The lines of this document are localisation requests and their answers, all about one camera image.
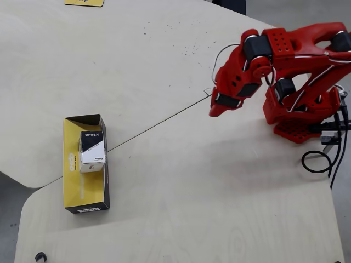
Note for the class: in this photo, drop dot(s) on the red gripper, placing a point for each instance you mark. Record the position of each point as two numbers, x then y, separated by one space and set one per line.
226 101

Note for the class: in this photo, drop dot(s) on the small black white box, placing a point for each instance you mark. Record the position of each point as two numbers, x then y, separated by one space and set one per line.
91 153

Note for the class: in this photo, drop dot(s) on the red robot arm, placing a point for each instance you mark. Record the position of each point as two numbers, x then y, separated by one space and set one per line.
307 63

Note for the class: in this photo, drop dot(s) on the open yellow black box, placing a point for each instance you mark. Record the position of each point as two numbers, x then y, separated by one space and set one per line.
72 191

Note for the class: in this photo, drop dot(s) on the dark chair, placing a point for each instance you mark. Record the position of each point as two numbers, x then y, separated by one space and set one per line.
230 5

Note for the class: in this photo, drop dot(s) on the black table clamp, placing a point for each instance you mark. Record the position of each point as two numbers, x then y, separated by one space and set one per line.
330 138

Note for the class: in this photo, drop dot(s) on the yellow card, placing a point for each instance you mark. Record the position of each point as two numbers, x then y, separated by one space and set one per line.
85 2

